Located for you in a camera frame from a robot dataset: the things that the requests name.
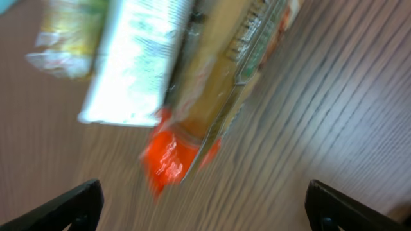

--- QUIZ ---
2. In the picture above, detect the white tube gold cap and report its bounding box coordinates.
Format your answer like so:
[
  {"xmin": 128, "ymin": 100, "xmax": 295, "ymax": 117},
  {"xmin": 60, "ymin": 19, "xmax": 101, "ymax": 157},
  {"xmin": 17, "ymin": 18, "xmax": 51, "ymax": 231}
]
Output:
[{"xmin": 78, "ymin": 0, "xmax": 193, "ymax": 127}]

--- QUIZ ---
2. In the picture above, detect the orange spaghetti packet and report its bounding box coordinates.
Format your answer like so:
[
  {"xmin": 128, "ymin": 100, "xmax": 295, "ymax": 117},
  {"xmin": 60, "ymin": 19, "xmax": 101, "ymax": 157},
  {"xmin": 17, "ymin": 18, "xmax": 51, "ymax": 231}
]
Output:
[{"xmin": 142, "ymin": 0, "xmax": 302, "ymax": 197}]

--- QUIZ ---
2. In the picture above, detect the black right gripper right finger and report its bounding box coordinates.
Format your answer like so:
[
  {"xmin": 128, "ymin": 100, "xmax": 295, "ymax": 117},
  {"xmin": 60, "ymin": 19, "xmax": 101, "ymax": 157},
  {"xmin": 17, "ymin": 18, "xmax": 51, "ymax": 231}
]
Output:
[{"xmin": 304, "ymin": 180, "xmax": 408, "ymax": 231}]

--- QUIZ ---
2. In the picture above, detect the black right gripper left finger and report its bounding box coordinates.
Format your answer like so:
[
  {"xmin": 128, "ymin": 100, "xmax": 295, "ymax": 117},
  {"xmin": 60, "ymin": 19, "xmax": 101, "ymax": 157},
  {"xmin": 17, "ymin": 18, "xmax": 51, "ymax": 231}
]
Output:
[{"xmin": 1, "ymin": 179, "xmax": 104, "ymax": 231}]

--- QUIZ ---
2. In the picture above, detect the mint green tissue pack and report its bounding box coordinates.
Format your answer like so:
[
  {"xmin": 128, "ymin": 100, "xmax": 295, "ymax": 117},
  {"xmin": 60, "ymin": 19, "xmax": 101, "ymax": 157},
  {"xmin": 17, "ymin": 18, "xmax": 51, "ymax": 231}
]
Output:
[{"xmin": 0, "ymin": 0, "xmax": 18, "ymax": 15}]

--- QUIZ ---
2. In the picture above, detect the green drink carton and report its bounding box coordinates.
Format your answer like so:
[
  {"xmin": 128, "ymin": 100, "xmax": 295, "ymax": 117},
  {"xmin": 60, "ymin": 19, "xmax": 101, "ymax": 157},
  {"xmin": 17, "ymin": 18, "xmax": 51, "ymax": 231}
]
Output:
[{"xmin": 26, "ymin": 0, "xmax": 109, "ymax": 80}]

